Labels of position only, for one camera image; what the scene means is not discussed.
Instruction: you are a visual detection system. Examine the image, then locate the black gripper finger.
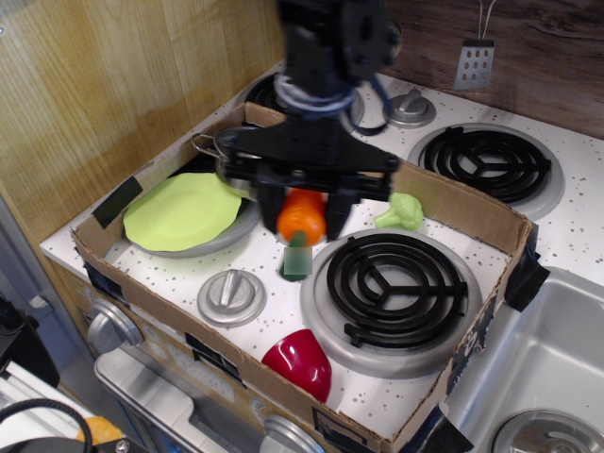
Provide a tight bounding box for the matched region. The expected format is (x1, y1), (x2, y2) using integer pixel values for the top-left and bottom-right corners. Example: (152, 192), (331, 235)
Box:
(325, 191), (361, 241)
(257, 183), (285, 233)

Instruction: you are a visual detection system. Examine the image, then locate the silver metal pot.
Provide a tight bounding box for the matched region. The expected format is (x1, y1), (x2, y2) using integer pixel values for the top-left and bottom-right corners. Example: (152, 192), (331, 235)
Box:
(190, 124), (267, 202)

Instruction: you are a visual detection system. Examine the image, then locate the orange toy carrot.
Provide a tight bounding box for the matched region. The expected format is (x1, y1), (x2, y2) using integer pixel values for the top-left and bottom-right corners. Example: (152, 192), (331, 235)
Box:
(277, 189), (327, 282)

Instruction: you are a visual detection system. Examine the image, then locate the front right black burner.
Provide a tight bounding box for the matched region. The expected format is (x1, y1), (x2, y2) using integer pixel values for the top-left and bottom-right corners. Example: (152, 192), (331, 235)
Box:
(300, 229), (482, 379)

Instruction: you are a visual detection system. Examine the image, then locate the silver sink drain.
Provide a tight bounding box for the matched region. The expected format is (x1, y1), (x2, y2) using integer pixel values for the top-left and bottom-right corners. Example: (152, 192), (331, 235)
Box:
(490, 409), (603, 453)

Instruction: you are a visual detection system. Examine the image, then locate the lime green plate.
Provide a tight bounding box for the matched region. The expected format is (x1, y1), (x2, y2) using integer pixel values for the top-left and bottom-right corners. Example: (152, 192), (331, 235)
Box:
(123, 173), (242, 252)

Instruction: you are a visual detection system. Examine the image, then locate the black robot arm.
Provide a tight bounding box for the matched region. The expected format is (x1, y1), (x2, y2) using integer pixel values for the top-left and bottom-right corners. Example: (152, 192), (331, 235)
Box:
(214, 1), (400, 241)

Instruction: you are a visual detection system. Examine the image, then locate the hanging silver spatula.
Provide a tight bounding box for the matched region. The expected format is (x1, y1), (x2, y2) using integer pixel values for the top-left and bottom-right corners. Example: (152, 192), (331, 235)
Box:
(454, 0), (496, 91)

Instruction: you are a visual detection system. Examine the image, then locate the green toy broccoli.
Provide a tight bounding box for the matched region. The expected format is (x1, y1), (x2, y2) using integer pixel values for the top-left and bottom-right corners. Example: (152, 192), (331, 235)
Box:
(374, 193), (424, 231)

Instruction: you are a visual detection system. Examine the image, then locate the red toy cup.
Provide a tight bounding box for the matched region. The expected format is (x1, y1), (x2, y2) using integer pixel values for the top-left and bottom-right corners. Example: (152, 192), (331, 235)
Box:
(261, 328), (332, 403)

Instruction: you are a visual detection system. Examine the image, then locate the back right black burner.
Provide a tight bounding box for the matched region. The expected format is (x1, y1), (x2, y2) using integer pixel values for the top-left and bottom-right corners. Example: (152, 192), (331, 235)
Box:
(408, 123), (565, 221)

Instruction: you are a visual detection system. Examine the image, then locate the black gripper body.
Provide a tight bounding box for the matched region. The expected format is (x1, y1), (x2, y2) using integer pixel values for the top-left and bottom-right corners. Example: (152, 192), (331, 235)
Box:
(214, 110), (402, 202)

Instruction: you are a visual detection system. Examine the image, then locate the black burner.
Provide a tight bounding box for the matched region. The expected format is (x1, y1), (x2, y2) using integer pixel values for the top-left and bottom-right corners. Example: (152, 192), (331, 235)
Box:
(237, 73), (364, 133)
(408, 123), (565, 221)
(300, 229), (482, 379)

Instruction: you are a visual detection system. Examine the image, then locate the silver oven door handle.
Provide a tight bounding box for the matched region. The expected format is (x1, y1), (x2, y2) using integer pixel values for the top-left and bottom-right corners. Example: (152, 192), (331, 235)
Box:
(94, 348), (262, 452)

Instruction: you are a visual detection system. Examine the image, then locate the silver knob inside fence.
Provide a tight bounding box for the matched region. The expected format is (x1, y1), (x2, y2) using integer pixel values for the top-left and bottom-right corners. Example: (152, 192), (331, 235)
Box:
(197, 269), (266, 328)

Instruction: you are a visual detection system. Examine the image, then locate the black cable bottom left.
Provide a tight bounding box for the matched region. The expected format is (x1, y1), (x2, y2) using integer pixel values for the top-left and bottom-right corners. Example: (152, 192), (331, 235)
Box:
(0, 397), (95, 453)

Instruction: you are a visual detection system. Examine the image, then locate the silver toy sink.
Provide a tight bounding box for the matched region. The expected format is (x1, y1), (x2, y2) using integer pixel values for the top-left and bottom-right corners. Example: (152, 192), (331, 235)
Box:
(447, 268), (603, 452)

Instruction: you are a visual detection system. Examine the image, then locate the silver knob at back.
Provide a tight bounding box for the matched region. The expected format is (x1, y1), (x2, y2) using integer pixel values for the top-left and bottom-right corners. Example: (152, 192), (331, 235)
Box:
(382, 89), (436, 129)

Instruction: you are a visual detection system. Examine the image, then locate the back left black burner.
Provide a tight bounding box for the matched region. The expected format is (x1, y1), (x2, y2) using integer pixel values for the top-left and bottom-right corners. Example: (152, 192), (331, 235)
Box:
(237, 73), (364, 133)

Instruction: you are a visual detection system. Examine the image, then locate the black device at left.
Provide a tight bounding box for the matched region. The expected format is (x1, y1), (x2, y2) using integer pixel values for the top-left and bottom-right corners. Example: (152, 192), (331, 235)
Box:
(1, 297), (60, 388)

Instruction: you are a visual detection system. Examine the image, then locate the silver front middle knob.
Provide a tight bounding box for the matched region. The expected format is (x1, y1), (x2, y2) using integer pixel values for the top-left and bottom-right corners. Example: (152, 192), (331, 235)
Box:
(259, 414), (325, 453)

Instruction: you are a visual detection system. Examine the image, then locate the brown cardboard fence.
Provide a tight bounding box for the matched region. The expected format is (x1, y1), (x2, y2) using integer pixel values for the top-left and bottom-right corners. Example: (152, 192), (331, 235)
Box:
(73, 103), (536, 452)

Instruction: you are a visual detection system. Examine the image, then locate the silver front left knob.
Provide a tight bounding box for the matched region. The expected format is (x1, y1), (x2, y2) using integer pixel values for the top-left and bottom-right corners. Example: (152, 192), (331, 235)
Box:
(87, 298), (143, 354)

